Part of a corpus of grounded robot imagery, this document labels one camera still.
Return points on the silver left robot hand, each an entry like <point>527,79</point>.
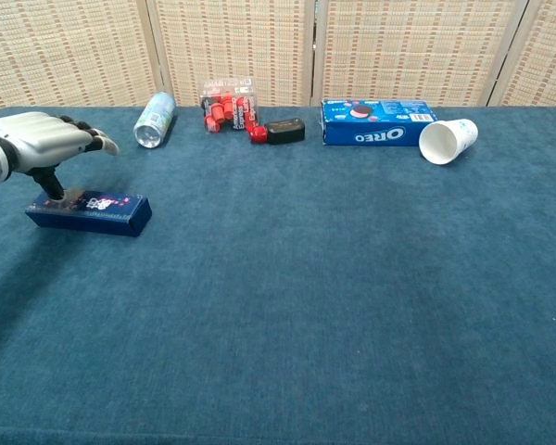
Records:
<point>37,136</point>

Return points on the woven folding screen panel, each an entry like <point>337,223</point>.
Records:
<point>547,55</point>
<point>417,46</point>
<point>236,41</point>
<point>65,51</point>

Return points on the black and red small device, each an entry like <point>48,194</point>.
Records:
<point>285,132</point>

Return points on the white paper cup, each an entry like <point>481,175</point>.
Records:
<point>438,141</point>

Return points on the light blue drink can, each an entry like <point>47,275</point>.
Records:
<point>155,116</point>

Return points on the navy blue glasses case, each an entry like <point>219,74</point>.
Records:
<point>97,218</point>

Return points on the blue Oreo cookie box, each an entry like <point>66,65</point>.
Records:
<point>375,134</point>

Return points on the loose red capsule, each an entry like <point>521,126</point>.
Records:
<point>259,135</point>

